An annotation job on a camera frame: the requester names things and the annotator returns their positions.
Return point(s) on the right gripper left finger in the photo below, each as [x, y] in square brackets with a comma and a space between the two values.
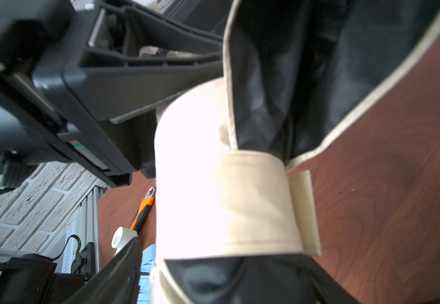
[118, 282]

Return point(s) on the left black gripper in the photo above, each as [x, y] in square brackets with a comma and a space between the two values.
[83, 86]

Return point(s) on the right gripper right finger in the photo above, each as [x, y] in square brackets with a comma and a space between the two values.
[325, 288]

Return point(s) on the light blue umbrella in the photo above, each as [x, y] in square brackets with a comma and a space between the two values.
[147, 261]

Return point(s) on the beige umbrella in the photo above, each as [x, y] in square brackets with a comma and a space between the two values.
[233, 215]

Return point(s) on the white pipe fitting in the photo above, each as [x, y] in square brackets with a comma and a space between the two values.
[122, 237]

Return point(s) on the orange handled adjustable wrench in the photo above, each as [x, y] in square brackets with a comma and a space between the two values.
[144, 209]

